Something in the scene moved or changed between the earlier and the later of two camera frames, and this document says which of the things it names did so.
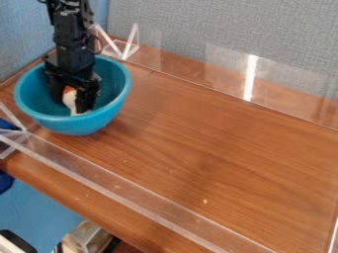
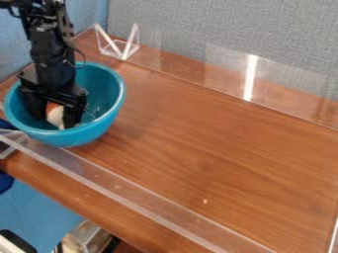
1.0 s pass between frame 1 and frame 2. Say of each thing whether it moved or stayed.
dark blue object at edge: stayed
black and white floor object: stayed
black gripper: moved
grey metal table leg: stayed
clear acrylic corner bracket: stayed
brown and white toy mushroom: moved
